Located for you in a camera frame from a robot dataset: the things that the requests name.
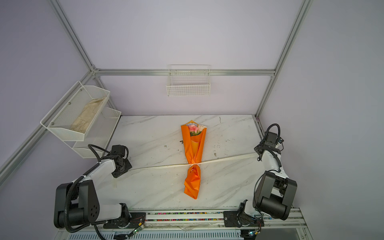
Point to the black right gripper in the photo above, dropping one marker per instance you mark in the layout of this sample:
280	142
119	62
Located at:
261	145

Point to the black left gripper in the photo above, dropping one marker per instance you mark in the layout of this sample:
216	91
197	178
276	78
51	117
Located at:
127	166

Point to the cream printed ribbon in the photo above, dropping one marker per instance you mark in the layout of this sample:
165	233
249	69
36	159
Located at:
233	158

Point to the orange wrapping paper sheet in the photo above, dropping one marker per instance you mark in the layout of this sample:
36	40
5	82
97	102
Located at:
194	148

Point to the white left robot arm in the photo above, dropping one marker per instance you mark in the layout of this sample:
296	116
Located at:
77	204

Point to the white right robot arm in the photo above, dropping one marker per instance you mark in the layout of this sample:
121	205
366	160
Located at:
274	191

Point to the lower white mesh shelf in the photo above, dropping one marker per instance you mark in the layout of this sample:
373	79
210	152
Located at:
99	134

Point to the white mesh shelf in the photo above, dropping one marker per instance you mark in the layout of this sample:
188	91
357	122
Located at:
99	134
60	118

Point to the beige cloth glove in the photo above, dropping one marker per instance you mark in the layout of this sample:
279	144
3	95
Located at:
83	121

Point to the upper white mesh shelf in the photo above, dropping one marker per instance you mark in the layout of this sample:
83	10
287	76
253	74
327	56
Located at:
60	118

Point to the aluminium frame crossbar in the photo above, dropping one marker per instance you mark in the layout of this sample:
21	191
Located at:
166	72

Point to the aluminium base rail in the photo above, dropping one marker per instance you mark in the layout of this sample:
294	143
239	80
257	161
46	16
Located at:
196	225

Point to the white wire wall basket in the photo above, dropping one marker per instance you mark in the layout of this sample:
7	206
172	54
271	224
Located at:
186	85

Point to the aluminium frame post right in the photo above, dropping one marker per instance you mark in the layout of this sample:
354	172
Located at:
303	11

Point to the aluminium frame post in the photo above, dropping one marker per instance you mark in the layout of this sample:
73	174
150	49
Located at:
303	11
70	31

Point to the aluminium frame post left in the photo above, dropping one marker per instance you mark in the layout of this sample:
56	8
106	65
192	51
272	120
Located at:
70	31

